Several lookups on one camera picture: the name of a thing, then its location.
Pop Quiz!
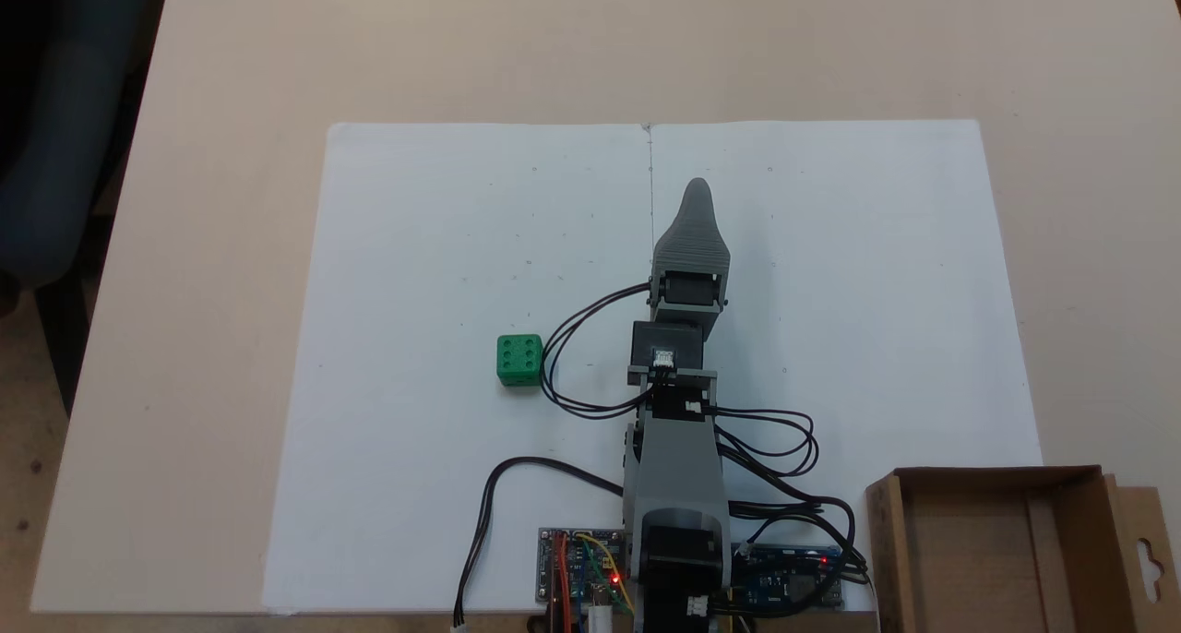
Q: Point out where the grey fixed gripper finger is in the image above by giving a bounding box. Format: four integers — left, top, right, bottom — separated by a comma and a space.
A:
651, 177, 733, 276

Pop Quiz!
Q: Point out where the circuit board with coloured wires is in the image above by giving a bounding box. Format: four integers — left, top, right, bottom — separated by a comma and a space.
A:
538, 527, 638, 633

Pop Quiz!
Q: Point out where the black arm motor cable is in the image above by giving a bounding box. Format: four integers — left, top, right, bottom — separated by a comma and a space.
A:
712, 409, 820, 479

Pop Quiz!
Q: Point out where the black board cable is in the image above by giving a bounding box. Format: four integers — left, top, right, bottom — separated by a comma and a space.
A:
727, 493, 876, 608

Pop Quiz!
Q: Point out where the black gripper motor cable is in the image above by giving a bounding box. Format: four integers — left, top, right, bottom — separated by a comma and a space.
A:
539, 282, 658, 421

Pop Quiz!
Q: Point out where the white paper sheet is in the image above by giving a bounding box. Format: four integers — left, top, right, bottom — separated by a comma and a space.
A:
261, 119, 1044, 615

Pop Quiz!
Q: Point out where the brown cardboard box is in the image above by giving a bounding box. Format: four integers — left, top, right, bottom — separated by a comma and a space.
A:
865, 465, 1181, 633

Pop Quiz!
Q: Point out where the dark blue chair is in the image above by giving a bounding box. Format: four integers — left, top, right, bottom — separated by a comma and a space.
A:
0, 0, 173, 412

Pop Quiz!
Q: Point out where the green die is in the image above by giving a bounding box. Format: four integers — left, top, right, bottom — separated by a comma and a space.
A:
495, 334, 544, 388

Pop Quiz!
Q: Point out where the blue circuit board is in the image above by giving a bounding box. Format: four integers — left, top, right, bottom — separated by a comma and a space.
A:
729, 543, 845, 612

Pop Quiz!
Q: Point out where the black power cable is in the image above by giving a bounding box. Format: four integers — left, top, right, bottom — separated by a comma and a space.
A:
452, 457, 626, 632

